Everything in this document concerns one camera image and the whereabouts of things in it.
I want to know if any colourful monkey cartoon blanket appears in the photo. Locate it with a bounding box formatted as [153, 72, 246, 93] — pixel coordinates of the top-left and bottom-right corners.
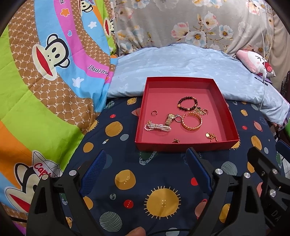
[1, 1, 117, 235]

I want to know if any white pearl bracelet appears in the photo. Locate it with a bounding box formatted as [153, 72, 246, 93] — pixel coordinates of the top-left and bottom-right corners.
[143, 120, 172, 132]

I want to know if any small gold chain charm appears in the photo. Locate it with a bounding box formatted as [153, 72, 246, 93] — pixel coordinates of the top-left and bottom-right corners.
[206, 132, 218, 142]

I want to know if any gold bangle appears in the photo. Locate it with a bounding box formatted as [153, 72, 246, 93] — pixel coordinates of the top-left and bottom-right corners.
[181, 112, 202, 131]

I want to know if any pink cartoon plush pillow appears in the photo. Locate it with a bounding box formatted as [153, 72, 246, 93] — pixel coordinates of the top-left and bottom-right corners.
[236, 50, 276, 79]

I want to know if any light blue pillow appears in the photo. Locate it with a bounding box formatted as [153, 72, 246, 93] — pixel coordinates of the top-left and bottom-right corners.
[107, 43, 289, 126]

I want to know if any navy planet print cloth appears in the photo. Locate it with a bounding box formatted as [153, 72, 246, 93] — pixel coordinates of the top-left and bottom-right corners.
[66, 97, 289, 235]

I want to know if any person's left hand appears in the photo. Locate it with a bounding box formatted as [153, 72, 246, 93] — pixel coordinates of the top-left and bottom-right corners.
[126, 227, 146, 236]

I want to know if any grey floral quilt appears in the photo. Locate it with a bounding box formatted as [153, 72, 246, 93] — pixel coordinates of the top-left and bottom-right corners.
[111, 1, 289, 77]

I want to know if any red shallow cardboard tray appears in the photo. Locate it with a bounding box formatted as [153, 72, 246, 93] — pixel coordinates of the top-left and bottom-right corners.
[135, 77, 239, 151]

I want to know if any dark beaded bracelet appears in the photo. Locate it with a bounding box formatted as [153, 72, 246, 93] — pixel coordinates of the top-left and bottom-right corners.
[176, 96, 198, 112]

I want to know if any white charging cable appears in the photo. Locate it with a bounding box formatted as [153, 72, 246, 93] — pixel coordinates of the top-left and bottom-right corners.
[249, 0, 269, 111]

